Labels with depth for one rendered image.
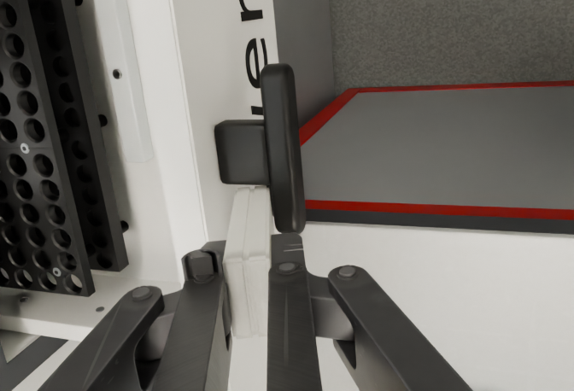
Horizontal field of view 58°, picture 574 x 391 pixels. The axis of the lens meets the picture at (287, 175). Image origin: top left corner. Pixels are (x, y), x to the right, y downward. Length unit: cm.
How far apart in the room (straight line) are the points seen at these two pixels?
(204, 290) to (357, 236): 24
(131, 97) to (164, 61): 11
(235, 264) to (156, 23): 10
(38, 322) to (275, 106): 23
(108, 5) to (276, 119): 14
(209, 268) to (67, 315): 21
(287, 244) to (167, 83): 8
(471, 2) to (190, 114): 93
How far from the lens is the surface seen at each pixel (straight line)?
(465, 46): 111
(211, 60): 23
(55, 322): 36
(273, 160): 22
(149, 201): 35
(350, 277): 16
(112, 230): 33
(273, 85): 21
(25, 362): 38
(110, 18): 32
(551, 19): 112
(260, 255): 17
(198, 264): 16
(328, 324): 16
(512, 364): 44
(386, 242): 39
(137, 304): 16
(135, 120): 32
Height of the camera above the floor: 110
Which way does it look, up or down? 63 degrees down
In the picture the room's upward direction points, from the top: 136 degrees counter-clockwise
